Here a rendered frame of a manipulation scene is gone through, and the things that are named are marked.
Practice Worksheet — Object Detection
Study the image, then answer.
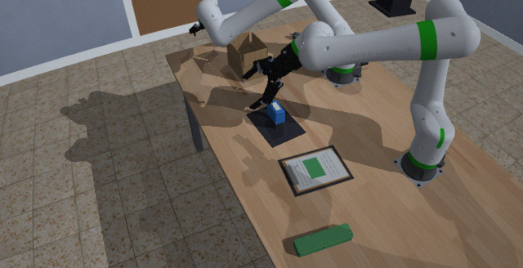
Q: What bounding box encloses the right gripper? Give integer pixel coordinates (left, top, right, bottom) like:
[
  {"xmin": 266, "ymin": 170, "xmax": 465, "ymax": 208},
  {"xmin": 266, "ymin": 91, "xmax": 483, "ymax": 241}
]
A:
[{"xmin": 189, "ymin": 24, "xmax": 205, "ymax": 36}]

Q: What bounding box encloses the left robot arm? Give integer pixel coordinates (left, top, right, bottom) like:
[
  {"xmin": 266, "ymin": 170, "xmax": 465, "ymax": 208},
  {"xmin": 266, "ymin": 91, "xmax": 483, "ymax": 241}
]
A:
[{"xmin": 281, "ymin": 0, "xmax": 481, "ymax": 181}]

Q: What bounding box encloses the dark grey mat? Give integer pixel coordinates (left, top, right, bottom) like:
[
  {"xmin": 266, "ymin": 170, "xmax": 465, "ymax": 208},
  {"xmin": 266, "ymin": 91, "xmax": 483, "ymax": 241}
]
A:
[{"xmin": 246, "ymin": 106, "xmax": 306, "ymax": 147}]

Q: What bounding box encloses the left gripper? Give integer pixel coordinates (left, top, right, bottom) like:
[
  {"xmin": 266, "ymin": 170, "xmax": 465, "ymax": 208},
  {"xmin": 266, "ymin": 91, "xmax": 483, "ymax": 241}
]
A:
[{"xmin": 242, "ymin": 54, "xmax": 293, "ymax": 109}]

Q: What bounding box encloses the brown cardboard box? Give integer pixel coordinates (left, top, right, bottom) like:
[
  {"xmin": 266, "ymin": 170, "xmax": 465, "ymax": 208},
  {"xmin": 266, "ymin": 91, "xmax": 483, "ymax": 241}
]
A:
[{"xmin": 227, "ymin": 31, "xmax": 268, "ymax": 83}]

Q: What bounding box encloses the green pencil case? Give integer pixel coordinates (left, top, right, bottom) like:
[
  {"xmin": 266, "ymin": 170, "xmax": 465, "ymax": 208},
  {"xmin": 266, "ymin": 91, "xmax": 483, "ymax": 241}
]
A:
[{"xmin": 293, "ymin": 223, "xmax": 354, "ymax": 257}]

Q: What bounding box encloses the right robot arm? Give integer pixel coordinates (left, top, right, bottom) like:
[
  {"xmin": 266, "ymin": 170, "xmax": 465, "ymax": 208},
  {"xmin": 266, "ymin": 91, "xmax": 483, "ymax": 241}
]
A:
[{"xmin": 195, "ymin": 0, "xmax": 368, "ymax": 84}]

